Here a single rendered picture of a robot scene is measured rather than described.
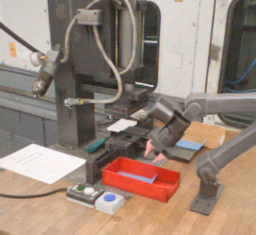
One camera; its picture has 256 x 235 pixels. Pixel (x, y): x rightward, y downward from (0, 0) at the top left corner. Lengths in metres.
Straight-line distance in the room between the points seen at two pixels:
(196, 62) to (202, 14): 0.24
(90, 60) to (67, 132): 0.35
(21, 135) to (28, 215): 1.82
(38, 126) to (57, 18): 1.44
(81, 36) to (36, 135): 1.54
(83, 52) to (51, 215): 0.61
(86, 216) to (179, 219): 0.29
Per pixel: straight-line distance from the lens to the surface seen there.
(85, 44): 1.32
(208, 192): 1.13
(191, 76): 1.88
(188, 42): 1.86
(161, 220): 1.05
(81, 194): 1.12
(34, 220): 1.09
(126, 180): 1.16
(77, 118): 1.44
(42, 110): 2.60
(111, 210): 1.07
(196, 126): 1.64
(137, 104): 1.30
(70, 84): 1.41
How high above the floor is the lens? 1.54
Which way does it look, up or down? 24 degrees down
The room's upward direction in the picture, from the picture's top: 3 degrees clockwise
